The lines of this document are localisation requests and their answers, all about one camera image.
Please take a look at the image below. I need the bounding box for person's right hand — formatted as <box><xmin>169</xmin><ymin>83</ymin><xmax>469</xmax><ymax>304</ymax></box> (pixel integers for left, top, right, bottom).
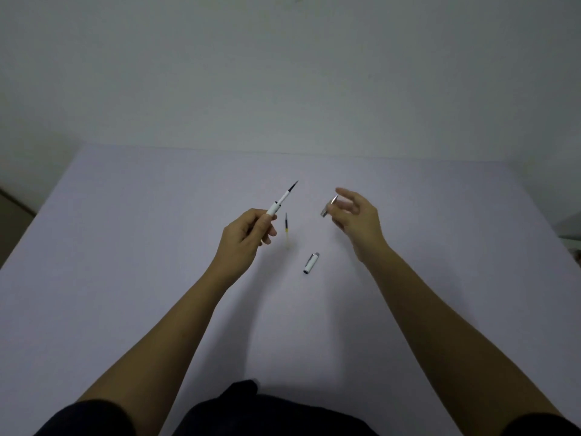
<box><xmin>326</xmin><ymin>187</ymin><xmax>390</xmax><ymax>264</ymax></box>

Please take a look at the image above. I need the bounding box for person's left hand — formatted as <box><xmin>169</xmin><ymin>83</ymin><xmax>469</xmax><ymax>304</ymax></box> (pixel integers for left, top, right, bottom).
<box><xmin>214</xmin><ymin>209</ymin><xmax>278</xmax><ymax>276</ymax></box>

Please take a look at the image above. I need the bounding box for white pen barrel with refill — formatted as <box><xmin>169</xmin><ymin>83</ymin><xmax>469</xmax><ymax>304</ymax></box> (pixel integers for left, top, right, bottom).
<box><xmin>267</xmin><ymin>180</ymin><xmax>299</xmax><ymax>218</ymax></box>

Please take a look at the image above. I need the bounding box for person's right forearm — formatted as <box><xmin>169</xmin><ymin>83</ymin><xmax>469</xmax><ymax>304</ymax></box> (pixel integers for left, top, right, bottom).
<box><xmin>363</xmin><ymin>246</ymin><xmax>563</xmax><ymax>436</ymax></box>

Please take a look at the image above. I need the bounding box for person's left forearm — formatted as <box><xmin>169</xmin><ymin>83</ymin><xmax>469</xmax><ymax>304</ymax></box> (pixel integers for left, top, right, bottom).
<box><xmin>77</xmin><ymin>262</ymin><xmax>233</xmax><ymax>436</ymax></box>

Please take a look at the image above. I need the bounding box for person's dark shirt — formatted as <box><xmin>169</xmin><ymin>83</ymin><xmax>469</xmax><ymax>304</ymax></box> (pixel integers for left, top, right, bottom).
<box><xmin>34</xmin><ymin>379</ymin><xmax>581</xmax><ymax>436</ymax></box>

